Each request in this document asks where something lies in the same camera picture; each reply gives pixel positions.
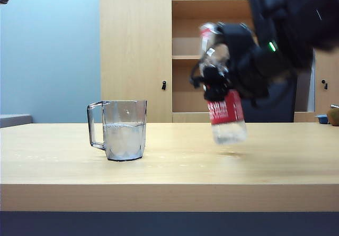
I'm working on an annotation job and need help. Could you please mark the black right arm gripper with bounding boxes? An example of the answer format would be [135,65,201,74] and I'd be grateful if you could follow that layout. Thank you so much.
[202,22,295,102]

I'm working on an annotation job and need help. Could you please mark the water bottle with red label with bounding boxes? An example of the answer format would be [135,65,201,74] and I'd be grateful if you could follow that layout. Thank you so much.
[198,22,248,146]

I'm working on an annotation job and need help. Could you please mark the dark office chair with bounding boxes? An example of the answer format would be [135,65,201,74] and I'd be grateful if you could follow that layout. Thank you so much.
[240,71,298,123]

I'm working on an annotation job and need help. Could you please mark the light wooden cabinet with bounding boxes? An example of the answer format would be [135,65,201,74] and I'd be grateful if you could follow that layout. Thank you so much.
[100,0,339,123]

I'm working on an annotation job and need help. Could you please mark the brown kiwi fruit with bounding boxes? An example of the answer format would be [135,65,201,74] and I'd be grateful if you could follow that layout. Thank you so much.
[326,108,339,127]

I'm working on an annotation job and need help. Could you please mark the grey box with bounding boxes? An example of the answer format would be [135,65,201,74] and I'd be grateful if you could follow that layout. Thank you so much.
[0,113,34,129]

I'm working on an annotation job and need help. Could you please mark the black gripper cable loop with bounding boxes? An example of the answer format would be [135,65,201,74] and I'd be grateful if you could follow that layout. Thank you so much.
[189,60,205,89]

